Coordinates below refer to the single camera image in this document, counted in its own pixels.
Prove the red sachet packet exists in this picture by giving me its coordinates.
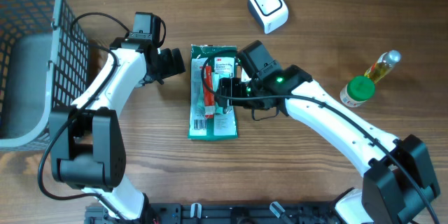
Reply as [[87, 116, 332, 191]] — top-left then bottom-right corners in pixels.
[[203, 66, 216, 119]]

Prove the green 3M gloves package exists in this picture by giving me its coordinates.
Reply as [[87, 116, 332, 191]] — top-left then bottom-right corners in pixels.
[[188, 45, 238, 141]]

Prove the green lid white jar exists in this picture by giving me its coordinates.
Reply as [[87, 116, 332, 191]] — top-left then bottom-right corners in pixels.
[[339, 76, 375, 108]]

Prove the yellow liquid clear bottle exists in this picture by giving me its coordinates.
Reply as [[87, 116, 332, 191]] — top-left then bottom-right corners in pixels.
[[364, 50, 402, 83]]

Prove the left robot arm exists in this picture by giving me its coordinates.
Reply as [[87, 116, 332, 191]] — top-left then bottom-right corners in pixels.
[[37, 12, 186, 223]]

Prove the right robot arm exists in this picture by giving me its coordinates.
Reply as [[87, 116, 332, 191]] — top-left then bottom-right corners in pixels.
[[213, 41, 441, 223]]

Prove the white barcode scanner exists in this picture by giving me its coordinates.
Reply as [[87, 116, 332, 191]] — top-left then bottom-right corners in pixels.
[[247, 0, 289, 34]]

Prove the pale green wipes packet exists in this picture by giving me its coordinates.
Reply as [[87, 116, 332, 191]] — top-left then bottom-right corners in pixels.
[[212, 72, 233, 115]]

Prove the grey plastic mesh basket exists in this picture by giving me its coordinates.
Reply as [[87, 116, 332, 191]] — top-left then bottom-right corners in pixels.
[[1, 0, 90, 151]]

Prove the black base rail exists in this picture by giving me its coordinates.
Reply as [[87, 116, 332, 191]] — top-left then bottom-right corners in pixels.
[[83, 201, 351, 224]]

